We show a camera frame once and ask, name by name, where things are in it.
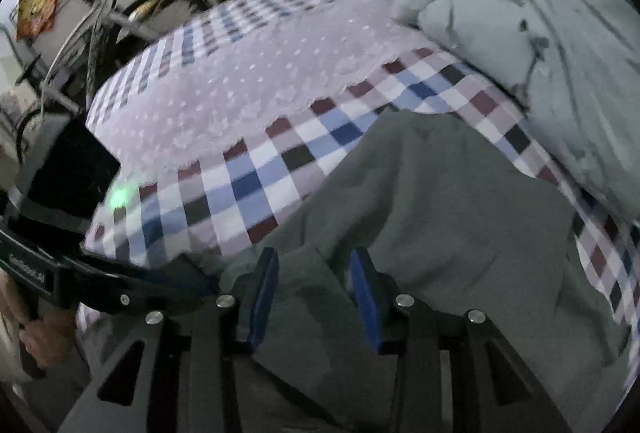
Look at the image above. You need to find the red wall decoration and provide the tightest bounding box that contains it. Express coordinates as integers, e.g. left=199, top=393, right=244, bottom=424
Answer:
left=15, top=0, right=61, bottom=41

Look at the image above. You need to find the light green puffer jacket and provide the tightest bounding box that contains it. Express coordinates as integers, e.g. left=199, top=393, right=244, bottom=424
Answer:
left=390, top=0, right=640, bottom=226

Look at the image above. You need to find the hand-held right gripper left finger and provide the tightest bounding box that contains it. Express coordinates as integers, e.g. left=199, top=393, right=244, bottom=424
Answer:
left=57, top=247, right=281, bottom=433

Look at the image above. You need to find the person's left hand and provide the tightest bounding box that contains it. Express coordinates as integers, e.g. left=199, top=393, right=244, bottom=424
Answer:
left=0, top=275, right=79, bottom=366

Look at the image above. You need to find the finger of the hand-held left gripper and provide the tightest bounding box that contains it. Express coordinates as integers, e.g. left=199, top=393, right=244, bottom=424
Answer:
left=75, top=255, right=221, bottom=314

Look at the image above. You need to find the bicycle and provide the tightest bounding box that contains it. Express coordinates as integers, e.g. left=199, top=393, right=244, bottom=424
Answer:
left=15, top=0, right=236, bottom=164

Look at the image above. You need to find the checked bed sheet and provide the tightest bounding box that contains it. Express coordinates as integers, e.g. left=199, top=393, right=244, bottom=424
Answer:
left=82, top=0, right=640, bottom=329

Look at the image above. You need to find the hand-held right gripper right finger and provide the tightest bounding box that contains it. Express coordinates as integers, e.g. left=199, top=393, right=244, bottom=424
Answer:
left=349, top=247, right=573, bottom=433

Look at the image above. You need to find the dark green garment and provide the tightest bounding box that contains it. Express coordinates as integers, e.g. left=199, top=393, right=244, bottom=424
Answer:
left=75, top=106, right=631, bottom=433

